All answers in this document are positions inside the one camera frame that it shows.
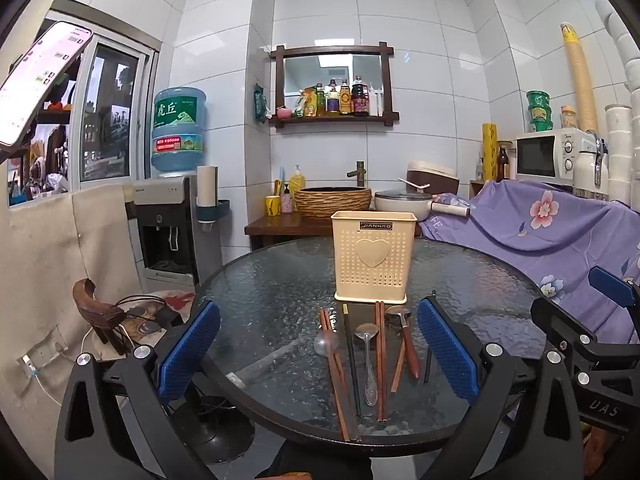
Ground black cables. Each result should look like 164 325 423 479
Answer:
116 294 168 322

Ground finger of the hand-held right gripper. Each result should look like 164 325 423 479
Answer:
588 265 640 312
530 297 583 358

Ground stack of white paper cups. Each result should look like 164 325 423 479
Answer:
604 104 635 204
594 0 640 88

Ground dark sauce bottle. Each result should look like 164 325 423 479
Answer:
351 75 370 116

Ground white paper cup dispenser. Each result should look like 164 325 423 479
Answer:
194 164 231 229

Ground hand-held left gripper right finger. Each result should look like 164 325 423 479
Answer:
416 295 584 480

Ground green wall packet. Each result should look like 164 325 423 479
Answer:
252 82 269 122

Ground small wooden chair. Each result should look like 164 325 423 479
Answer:
72 278 129 357

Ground beige wall cloth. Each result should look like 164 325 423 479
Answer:
0 179 147 413

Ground all-metal spoon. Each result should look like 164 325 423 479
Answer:
354 323 380 407

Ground purple floral cloth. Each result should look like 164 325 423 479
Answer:
419 179 640 346

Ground brown white rice cooker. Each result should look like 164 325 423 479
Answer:
405 160 459 196

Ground wooden framed mirror shelf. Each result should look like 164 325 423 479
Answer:
269 42 402 132

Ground sliding window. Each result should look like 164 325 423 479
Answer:
7 9 162 207

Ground blue water jug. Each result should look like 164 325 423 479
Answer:
150 86 208 177

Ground yellow wrap roll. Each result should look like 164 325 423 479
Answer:
481 122 498 184

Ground white power strip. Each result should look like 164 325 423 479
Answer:
19 337 69 377

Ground white pot with glass lid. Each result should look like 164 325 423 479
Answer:
373 188 472 222

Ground brass faucet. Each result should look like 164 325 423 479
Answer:
347 160 369 189

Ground woven basket basin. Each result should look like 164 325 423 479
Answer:
293 186 374 219

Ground white microwave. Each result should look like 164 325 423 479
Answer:
514 127 602 186

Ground black round base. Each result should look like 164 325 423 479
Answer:
167 394 257 467

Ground floral stool cushion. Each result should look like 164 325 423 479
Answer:
97 289 199 362

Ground wooden counter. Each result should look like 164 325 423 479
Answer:
244 211 424 252

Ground smartphone with lit screen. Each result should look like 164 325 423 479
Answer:
0 20 95 149

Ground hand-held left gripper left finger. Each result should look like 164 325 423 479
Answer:
54 299 222 480

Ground metal spoon with wooden handle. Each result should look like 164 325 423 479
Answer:
384 305 422 380

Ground tall stack of yellow cups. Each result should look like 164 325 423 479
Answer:
559 22 600 134

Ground black gold-tipped chopstick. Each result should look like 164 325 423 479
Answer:
342 304 362 417

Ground white thermos kettle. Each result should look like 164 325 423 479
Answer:
572 131 611 199

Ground clear plastic spoon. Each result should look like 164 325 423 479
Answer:
313 329 362 442

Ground beige perforated utensil holder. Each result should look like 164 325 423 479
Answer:
330 210 418 306

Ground grey water dispenser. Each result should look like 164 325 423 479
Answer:
124 175 202 287

